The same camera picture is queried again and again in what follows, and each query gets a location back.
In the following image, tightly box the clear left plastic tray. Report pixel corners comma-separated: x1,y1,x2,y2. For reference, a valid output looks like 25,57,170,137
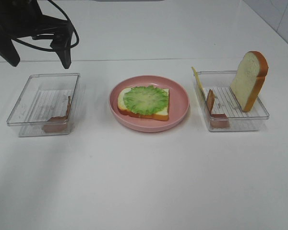
7,73,80,137

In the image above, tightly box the green lettuce leaf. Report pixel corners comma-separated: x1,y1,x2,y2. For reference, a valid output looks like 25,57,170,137
122,85,170,116

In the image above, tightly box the standing bread slice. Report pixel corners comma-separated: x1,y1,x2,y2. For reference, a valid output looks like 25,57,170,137
230,51,268,112

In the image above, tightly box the bacon strip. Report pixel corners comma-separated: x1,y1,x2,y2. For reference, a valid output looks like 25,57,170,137
42,96,71,133
206,89,229,128

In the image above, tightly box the pink round plate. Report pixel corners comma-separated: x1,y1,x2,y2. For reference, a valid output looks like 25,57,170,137
109,75,190,132

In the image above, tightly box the yellow cheese slice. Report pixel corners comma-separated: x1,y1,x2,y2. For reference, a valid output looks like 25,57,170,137
191,66,205,102

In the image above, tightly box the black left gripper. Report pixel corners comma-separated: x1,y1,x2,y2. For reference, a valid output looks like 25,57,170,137
0,0,73,69

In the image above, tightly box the clear right plastic tray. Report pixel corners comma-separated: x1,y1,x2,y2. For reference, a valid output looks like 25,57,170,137
194,70,269,132

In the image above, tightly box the white bread slice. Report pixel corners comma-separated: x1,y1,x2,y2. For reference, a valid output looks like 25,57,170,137
117,87,170,122

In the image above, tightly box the clear plastic tray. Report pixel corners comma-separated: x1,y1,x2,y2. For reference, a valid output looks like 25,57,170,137
194,70,269,132
7,73,80,137

